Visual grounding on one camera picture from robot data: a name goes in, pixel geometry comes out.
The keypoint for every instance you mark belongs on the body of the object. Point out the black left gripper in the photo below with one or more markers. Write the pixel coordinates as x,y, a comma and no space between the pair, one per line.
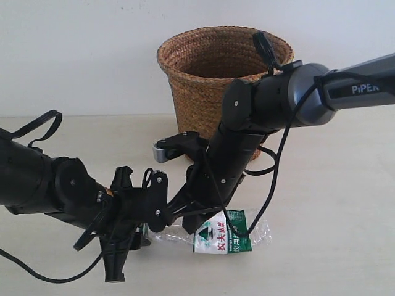
132,207

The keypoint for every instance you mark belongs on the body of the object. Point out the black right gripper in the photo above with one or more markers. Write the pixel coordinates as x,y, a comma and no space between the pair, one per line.
210,182

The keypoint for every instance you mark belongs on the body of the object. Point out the silver wrist camera right gripper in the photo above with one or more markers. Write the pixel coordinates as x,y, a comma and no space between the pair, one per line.
168,149

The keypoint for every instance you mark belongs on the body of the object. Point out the clear plastic bottle green label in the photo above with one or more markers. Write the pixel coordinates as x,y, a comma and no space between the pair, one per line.
213,237

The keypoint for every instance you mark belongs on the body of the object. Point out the black wrist camera left gripper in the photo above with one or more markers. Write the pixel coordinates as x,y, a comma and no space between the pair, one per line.
122,178

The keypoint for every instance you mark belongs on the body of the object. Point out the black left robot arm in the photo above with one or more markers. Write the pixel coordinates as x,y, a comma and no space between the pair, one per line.
34,183

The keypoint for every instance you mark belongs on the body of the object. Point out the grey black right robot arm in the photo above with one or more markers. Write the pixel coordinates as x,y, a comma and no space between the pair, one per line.
301,95

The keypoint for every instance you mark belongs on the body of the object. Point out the brown woven straw basket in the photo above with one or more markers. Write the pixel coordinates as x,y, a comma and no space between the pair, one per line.
200,64

